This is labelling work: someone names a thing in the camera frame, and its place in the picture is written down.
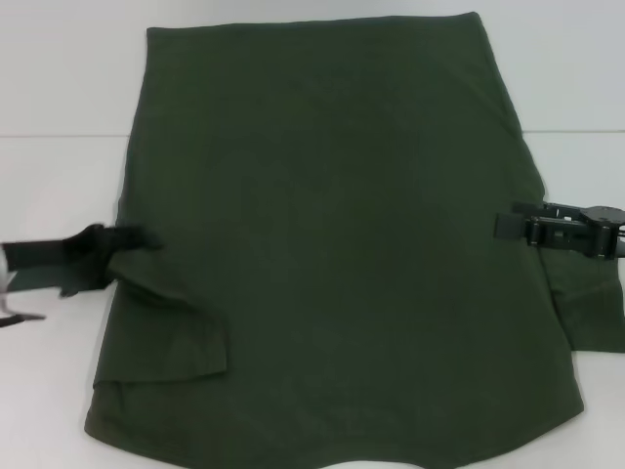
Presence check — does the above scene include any dark green t-shirt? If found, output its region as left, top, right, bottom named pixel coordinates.
left=82, top=12, right=625, bottom=469

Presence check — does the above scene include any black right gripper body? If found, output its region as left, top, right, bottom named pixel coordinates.
left=577, top=203, right=625, bottom=263

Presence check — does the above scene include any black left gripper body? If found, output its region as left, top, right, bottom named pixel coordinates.
left=4, top=223, right=119, bottom=299

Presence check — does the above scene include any left arm cable with plug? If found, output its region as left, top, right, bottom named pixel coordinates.
left=0, top=292, right=48, bottom=329

